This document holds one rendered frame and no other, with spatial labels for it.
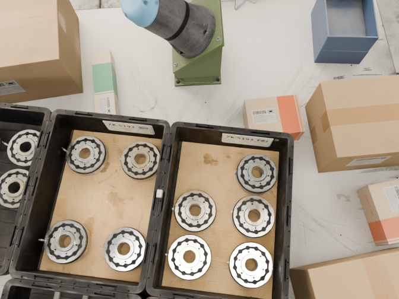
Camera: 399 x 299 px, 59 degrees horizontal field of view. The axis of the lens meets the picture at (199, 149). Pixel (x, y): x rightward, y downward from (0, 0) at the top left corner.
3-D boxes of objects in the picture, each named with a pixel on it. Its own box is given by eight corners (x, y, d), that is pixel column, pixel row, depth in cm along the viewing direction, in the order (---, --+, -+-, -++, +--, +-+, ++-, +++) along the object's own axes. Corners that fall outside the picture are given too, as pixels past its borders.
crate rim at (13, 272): (56, 111, 90) (52, 107, 88) (172, 124, 88) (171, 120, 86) (12, 276, 77) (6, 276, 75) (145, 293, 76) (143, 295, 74)
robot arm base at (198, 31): (175, 30, 110) (150, 15, 103) (209, -3, 101) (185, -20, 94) (183, 68, 103) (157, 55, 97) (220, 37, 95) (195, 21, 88)
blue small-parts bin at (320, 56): (310, 13, 123) (316, -1, 116) (353, 14, 123) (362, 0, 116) (313, 63, 117) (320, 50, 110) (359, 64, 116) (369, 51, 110)
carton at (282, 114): (247, 145, 108) (250, 136, 101) (241, 110, 112) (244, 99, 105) (298, 140, 108) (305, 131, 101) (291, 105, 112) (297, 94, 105)
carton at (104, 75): (96, 62, 118) (91, 51, 112) (114, 59, 118) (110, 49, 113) (101, 127, 110) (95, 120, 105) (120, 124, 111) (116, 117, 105)
